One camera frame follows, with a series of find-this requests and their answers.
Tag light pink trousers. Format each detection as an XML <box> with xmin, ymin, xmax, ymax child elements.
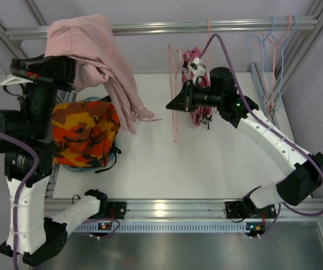
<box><xmin>44</xmin><ymin>13</ymin><xmax>156</xmax><ymax>134</ymax></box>

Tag orange camouflage trousers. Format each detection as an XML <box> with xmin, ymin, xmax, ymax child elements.
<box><xmin>51</xmin><ymin>100</ymin><xmax>121</xmax><ymax>171</ymax></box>

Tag blue wire hanger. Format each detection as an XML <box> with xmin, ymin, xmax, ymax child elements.
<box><xmin>246</xmin><ymin>16</ymin><xmax>276</xmax><ymax>113</ymax></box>

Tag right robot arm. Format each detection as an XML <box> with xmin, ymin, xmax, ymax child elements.
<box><xmin>166</xmin><ymin>67</ymin><xmax>323</xmax><ymax>217</ymax></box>

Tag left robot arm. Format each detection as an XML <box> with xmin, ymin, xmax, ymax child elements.
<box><xmin>0</xmin><ymin>56</ymin><xmax>108</xmax><ymax>267</ymax></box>

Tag pink camouflage trousers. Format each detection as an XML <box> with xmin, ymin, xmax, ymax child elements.
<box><xmin>181</xmin><ymin>47</ymin><xmax>213</xmax><ymax>129</ymax></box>

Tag teal plastic basket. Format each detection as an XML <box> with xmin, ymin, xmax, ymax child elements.
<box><xmin>63</xmin><ymin>96</ymin><xmax>122</xmax><ymax>174</ymax></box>

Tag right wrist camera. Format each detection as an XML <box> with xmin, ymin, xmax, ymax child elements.
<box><xmin>188</xmin><ymin>57</ymin><xmax>206</xmax><ymax>84</ymax></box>

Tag top aluminium hanging rail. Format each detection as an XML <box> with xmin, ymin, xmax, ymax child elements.
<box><xmin>3</xmin><ymin>15</ymin><xmax>319</xmax><ymax>39</ymax></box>

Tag front aluminium rail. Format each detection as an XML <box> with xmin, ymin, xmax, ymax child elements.
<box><xmin>44</xmin><ymin>197</ymin><xmax>323</xmax><ymax>222</ymax></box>

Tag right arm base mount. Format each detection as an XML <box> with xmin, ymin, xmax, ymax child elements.
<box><xmin>225</xmin><ymin>200</ymin><xmax>276</xmax><ymax>220</ymax></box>

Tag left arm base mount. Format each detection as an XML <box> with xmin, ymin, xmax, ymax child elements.
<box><xmin>103</xmin><ymin>201</ymin><xmax>127</xmax><ymax>219</ymax></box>

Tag perforated cable tray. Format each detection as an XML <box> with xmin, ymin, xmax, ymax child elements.
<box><xmin>74</xmin><ymin>222</ymin><xmax>253</xmax><ymax>233</ymax></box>

